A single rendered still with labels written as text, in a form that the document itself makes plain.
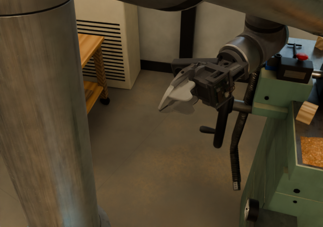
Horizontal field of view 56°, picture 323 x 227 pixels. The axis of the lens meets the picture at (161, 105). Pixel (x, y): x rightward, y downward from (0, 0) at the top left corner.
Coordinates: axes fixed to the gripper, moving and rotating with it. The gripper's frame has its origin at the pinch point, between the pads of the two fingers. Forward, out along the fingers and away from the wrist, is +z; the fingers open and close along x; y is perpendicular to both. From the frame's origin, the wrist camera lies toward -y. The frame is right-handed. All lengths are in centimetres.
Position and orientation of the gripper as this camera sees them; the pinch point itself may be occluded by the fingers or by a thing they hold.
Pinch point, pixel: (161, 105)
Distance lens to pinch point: 62.7
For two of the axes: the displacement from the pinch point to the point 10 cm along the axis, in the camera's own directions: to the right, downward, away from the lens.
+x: 2.1, 7.7, 6.0
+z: -7.4, 5.3, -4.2
